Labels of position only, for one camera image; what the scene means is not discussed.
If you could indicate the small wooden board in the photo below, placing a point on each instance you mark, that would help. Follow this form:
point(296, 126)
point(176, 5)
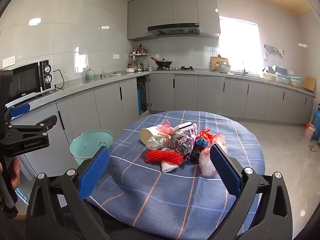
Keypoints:
point(310, 83)

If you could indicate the grey base cabinets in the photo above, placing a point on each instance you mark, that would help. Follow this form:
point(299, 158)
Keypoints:
point(107, 105)

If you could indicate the metal pot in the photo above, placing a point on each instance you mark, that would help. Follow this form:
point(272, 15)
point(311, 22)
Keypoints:
point(223, 68)

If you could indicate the gas stove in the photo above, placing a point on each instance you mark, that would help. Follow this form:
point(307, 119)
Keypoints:
point(177, 68)

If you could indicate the blue white patterned bag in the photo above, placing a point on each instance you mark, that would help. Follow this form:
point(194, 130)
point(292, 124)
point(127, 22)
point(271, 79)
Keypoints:
point(183, 143)

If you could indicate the white bowl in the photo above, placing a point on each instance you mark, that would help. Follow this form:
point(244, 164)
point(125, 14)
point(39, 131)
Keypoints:
point(130, 70)

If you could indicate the white dish basin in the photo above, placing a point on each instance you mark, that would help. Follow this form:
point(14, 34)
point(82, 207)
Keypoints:
point(271, 75)

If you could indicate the clear bag with red print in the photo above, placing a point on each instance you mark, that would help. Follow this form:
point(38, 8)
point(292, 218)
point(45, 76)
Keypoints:
point(207, 162)

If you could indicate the clear plastic bag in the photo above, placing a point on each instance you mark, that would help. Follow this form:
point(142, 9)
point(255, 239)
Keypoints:
point(156, 143)

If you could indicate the purple foil wrapper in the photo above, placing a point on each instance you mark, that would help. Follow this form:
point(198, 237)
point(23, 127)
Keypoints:
point(193, 133)

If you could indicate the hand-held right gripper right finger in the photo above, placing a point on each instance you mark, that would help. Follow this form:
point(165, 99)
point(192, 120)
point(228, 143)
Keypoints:
point(225, 171)

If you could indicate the teal basin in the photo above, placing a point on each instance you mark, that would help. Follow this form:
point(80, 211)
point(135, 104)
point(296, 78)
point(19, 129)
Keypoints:
point(295, 82)

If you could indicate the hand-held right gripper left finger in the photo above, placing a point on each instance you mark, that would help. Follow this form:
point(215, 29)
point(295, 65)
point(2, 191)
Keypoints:
point(93, 172)

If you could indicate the teal trash bin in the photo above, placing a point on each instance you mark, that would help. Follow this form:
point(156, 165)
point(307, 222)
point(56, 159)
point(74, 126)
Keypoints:
point(86, 146)

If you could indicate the black and white microwave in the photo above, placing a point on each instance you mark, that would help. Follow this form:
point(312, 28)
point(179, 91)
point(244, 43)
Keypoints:
point(27, 80)

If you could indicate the black patterned wrapper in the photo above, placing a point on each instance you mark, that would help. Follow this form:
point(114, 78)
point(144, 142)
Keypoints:
point(195, 156)

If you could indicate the person's left hand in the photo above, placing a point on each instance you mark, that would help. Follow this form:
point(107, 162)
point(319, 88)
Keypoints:
point(16, 172)

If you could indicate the red transparent wrapper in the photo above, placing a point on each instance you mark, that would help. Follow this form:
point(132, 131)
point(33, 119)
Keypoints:
point(162, 156)

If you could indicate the black wok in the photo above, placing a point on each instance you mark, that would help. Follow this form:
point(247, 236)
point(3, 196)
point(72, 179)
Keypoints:
point(163, 62)

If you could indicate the kitchen faucet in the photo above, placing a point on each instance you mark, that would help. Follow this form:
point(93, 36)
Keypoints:
point(245, 71)

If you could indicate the flat white lid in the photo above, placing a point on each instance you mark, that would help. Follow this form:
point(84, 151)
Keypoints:
point(116, 74)

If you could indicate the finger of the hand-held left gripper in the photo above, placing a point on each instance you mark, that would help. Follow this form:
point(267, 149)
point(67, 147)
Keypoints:
point(37, 125)
point(21, 110)

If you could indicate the blue gas cylinder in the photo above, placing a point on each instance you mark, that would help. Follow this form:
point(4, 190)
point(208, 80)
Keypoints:
point(317, 122)

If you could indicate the hanging dish cloths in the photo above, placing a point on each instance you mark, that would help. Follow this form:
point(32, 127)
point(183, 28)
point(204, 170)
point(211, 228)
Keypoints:
point(273, 50)

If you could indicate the small blue wrapper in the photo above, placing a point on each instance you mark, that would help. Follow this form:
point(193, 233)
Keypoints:
point(201, 143)

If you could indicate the wooden cutting board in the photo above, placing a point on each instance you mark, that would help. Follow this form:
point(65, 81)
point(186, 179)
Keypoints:
point(214, 62)

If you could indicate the grey upper cabinets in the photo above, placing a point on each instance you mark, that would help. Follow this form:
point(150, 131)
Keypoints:
point(172, 10)

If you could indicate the white and black sponge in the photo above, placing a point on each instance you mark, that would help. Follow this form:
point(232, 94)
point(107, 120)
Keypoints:
point(186, 125)

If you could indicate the white bucket with red rim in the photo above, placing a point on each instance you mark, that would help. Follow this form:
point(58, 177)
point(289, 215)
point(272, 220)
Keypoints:
point(309, 131)

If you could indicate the small metal tin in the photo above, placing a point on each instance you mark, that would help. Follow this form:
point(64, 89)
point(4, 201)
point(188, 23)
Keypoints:
point(103, 76)

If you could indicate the red plastic bag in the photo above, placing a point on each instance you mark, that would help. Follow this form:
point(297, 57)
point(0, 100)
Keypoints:
point(206, 136)

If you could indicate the metal spice rack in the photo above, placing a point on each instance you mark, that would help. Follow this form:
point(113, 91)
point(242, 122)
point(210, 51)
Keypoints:
point(138, 55)

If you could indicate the translucent pink plastic bag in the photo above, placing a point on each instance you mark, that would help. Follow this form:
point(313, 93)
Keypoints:
point(219, 140)

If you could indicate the bright window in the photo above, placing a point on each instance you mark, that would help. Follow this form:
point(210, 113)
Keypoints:
point(240, 42)

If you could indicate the cardboard piece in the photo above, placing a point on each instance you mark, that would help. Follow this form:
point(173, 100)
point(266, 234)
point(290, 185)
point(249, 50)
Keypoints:
point(313, 148)

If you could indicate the white paper cup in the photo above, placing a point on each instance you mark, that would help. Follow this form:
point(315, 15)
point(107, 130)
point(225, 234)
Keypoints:
point(147, 133)

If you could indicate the black range hood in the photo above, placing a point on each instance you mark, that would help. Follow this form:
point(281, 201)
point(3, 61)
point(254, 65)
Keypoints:
point(175, 28)

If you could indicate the pink plastic wrapper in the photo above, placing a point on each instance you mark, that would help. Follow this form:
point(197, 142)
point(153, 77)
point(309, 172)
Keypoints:
point(165, 127)

